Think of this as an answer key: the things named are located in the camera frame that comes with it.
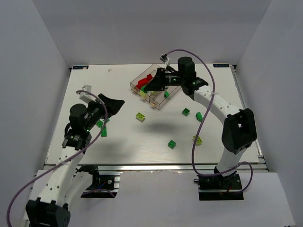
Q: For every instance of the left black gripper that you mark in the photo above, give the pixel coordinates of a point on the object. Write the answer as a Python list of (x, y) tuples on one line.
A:
[(103, 107)]

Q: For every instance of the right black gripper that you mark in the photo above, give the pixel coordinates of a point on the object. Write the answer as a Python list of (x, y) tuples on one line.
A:
[(162, 79)]

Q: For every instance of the green sloped lego brick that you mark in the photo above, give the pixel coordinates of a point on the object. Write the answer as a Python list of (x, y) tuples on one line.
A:
[(166, 94)]

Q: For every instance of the red L lego stack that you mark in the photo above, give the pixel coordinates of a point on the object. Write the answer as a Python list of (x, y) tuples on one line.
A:
[(144, 81)]

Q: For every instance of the lime lego from stack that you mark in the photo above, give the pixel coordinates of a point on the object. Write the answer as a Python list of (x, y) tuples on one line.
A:
[(142, 94)]

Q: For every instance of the small green square lego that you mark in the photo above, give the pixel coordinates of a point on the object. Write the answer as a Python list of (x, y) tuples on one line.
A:
[(186, 112)]

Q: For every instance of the lime lego brick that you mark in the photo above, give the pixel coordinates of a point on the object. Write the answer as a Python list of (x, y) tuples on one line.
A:
[(139, 116), (198, 140)]

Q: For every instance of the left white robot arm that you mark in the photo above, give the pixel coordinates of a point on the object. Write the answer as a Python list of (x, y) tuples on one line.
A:
[(68, 181)]

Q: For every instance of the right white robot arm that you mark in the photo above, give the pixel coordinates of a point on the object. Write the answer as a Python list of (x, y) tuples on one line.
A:
[(239, 130)]

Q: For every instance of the middle clear plastic bin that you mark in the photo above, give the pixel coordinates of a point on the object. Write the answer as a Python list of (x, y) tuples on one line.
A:
[(146, 94)]

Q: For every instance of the clear plastic bin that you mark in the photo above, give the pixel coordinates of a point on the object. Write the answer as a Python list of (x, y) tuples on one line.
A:
[(157, 100), (150, 70), (146, 94)]

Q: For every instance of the near clear plastic bin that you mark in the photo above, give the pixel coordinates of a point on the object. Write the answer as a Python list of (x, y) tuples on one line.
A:
[(157, 100)]

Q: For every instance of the far clear plastic bin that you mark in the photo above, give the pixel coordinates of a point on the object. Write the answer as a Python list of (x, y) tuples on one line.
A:
[(150, 70)]

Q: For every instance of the green flat lego left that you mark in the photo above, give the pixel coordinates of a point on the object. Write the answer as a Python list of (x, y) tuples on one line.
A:
[(99, 124)]

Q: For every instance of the long green lego brick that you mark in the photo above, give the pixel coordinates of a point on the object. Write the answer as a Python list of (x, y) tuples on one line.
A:
[(104, 132)]

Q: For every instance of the left blue label sticker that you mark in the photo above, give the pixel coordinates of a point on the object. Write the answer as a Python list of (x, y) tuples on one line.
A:
[(80, 67)]

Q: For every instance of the blue label sticker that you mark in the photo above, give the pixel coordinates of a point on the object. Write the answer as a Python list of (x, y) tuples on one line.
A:
[(80, 67), (221, 65)]

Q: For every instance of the green lego brick right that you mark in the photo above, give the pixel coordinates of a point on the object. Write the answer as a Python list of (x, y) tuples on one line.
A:
[(199, 116)]

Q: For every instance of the green lego brick bottom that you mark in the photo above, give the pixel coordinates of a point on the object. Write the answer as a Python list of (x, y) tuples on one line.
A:
[(171, 144)]

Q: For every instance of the right blue label sticker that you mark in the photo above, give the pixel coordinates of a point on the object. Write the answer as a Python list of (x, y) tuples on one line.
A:
[(221, 65)]

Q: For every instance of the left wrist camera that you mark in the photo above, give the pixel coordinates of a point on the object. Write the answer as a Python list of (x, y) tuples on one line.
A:
[(85, 95)]

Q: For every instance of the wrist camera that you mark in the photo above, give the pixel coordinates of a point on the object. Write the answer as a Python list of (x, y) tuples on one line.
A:
[(85, 95), (165, 59)]

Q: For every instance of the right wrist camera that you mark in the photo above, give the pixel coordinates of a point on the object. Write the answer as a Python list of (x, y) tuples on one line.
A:
[(165, 59)]

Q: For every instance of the aluminium front rail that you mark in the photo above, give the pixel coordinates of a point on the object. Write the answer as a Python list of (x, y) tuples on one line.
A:
[(261, 166)]

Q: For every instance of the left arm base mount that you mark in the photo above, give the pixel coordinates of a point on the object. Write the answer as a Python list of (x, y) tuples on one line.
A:
[(103, 185)]

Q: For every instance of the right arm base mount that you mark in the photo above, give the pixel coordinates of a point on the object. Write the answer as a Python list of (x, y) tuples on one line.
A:
[(219, 189)]

